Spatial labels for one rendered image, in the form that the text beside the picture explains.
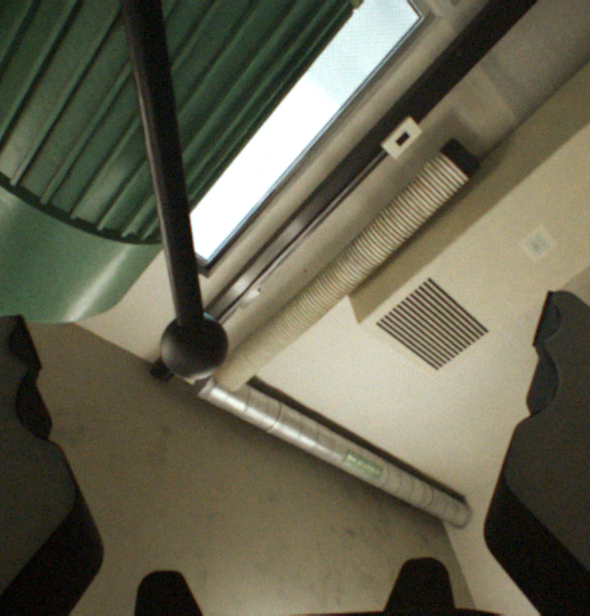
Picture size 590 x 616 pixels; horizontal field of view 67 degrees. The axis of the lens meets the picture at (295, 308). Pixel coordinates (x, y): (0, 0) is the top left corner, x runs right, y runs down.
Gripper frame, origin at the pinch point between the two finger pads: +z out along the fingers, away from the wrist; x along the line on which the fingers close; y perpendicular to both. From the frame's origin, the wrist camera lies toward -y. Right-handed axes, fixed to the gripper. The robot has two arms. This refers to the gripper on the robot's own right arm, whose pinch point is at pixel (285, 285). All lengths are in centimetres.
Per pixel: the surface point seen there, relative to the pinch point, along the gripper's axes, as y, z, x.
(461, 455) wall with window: 230, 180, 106
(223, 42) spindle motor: -5.6, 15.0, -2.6
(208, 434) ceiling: 155, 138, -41
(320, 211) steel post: 54, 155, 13
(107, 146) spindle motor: -1.0, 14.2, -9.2
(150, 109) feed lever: -3.6, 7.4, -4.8
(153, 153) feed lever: -2.0, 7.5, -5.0
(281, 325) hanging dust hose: 102, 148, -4
